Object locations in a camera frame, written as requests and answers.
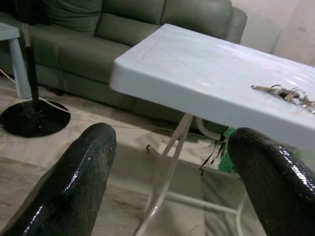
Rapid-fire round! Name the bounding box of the bunch of metal keys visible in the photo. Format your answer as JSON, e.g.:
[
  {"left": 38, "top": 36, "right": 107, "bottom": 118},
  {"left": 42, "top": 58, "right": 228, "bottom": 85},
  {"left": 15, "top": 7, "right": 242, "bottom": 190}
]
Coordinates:
[{"left": 251, "top": 84, "right": 315, "bottom": 114}]

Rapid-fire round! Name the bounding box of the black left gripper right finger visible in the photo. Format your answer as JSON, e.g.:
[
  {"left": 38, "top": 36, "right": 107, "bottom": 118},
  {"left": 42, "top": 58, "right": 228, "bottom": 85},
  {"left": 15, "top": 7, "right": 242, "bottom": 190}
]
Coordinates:
[{"left": 227, "top": 127, "right": 315, "bottom": 236}]

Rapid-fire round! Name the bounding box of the pale blue plastic stool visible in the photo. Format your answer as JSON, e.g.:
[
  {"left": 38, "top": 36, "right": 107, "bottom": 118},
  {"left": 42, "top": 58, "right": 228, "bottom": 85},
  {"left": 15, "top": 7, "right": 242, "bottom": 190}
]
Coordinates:
[{"left": 0, "top": 22, "right": 32, "bottom": 99}]

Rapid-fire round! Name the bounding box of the green leather sofa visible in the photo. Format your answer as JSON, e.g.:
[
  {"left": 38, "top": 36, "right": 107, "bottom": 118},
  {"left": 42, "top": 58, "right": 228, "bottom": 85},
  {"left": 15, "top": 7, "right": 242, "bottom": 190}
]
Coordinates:
[{"left": 0, "top": 0, "right": 248, "bottom": 131}]

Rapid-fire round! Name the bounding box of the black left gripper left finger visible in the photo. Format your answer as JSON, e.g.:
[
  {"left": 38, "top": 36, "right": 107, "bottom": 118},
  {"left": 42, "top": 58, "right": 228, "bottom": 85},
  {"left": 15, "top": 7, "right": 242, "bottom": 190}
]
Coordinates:
[{"left": 0, "top": 122, "right": 118, "bottom": 236}]

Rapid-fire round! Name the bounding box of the black floor fan stand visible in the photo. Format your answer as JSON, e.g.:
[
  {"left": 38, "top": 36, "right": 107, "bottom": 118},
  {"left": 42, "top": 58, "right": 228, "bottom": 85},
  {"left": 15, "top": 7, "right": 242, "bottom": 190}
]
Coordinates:
[{"left": 1, "top": 22, "right": 71, "bottom": 138}]

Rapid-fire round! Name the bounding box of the green plastic stool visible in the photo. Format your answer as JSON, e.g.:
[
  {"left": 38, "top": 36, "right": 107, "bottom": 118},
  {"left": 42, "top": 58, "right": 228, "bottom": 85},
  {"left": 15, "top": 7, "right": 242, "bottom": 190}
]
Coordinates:
[{"left": 218, "top": 126, "right": 238, "bottom": 173}]

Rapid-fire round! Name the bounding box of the pale blue plastic folding table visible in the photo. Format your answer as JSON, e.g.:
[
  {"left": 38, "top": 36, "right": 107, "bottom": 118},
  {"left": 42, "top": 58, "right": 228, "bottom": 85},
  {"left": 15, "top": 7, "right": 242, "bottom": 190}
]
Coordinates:
[{"left": 109, "top": 23, "right": 315, "bottom": 236}]

